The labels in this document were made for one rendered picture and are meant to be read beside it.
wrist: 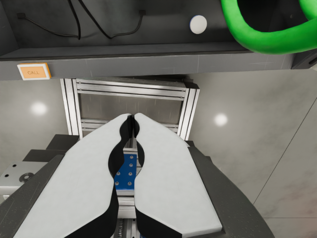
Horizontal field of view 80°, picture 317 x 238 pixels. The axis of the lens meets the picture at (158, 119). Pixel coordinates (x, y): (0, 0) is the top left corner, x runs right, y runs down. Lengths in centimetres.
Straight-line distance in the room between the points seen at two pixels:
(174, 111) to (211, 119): 46
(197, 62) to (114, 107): 95
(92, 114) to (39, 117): 54
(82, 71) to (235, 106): 142
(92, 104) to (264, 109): 137
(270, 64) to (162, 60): 23
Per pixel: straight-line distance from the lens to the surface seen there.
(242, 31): 18
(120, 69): 41
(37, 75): 45
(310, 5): 25
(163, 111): 130
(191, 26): 51
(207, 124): 169
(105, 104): 129
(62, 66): 43
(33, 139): 191
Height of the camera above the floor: 134
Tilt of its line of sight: 58 degrees down
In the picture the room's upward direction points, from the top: 172 degrees clockwise
